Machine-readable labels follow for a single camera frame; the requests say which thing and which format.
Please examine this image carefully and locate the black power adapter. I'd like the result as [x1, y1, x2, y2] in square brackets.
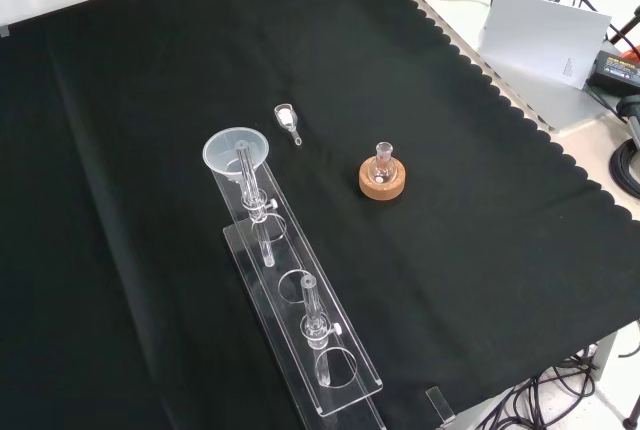
[584, 49, 640, 97]

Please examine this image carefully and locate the white card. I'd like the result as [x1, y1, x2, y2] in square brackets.
[478, 0, 613, 91]

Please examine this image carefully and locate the clear cloth clip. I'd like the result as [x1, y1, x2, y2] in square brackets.
[424, 386, 457, 426]

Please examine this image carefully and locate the cork ring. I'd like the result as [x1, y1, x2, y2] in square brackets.
[358, 155, 406, 202]

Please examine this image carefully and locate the black cable bundle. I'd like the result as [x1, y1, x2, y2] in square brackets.
[464, 344, 640, 430]

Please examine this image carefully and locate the small round-bottom glass flask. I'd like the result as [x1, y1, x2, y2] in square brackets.
[368, 141, 399, 186]

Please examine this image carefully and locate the coiled black cable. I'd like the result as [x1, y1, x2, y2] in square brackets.
[608, 138, 640, 197]

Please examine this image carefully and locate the black tripod leg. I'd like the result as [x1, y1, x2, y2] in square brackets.
[606, 2, 640, 51]

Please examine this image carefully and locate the dark grey handle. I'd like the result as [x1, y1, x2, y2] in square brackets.
[614, 94, 640, 150]

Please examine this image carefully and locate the translucent plastic funnel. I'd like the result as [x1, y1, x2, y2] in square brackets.
[202, 125, 272, 189]

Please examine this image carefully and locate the clear acrylic funnel stand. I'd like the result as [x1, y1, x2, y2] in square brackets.
[204, 138, 386, 430]

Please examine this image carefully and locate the black cloth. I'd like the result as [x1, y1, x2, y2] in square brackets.
[0, 0, 640, 430]

